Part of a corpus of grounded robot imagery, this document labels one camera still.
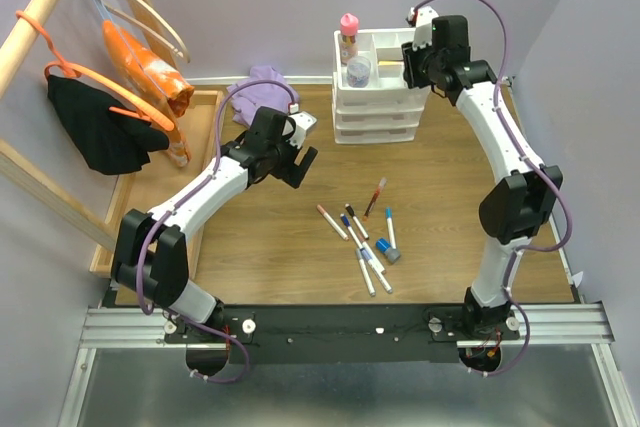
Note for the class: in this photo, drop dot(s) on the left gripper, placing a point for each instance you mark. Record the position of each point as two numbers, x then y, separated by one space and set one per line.
294 174

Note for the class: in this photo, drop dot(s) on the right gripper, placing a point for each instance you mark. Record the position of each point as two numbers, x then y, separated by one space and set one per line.
410 57

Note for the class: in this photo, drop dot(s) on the clear round jar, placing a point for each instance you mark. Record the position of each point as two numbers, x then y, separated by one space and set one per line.
358 72

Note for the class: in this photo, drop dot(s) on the white plastic drawer organizer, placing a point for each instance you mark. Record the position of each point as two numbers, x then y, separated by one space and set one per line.
386 111

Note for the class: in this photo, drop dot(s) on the pink cap crayon bottle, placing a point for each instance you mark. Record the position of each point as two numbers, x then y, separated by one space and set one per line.
349 26

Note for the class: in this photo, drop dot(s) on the light blue acrylic marker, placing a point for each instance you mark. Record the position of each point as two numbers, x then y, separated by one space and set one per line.
390 227

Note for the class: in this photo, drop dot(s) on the grey blue cap glue bottle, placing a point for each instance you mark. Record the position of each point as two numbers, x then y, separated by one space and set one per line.
389 252

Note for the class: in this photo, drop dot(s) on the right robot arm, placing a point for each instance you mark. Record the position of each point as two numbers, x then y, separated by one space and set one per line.
439 58

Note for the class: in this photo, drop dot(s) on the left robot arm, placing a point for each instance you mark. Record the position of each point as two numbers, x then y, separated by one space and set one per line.
151 255

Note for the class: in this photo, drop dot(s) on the black cap whiteboard marker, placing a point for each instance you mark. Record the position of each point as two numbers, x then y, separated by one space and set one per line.
357 221

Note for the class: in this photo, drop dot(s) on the pink cap white marker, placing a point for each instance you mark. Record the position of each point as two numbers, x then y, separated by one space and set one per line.
332 222

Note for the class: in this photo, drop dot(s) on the purple cloth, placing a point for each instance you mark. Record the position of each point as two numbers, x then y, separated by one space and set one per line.
272 91

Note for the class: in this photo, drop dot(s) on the red gel pen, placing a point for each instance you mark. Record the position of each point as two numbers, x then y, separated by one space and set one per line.
380 187

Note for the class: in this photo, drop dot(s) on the brown cap white marker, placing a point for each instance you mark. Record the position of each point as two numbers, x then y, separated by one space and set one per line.
374 265

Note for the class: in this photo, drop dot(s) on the orange white garment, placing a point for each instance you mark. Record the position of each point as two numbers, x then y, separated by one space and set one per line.
179 91

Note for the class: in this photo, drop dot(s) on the black garment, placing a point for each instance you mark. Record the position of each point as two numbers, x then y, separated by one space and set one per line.
109 142

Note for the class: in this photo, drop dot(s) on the wooden hanger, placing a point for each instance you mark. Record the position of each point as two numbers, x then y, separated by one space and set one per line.
158 28

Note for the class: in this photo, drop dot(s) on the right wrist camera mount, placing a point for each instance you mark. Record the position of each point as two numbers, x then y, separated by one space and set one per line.
421 20

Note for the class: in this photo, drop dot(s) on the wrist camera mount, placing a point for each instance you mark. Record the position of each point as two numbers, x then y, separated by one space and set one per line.
299 125
421 20

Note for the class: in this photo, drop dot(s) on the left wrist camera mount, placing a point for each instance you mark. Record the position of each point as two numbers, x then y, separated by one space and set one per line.
299 125

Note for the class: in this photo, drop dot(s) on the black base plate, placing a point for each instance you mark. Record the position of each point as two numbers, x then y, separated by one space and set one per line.
334 334

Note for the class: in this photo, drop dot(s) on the blue wire hanger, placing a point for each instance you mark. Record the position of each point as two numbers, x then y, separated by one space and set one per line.
106 15

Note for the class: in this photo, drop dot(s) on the aluminium rail frame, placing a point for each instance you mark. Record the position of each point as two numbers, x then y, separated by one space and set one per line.
559 372

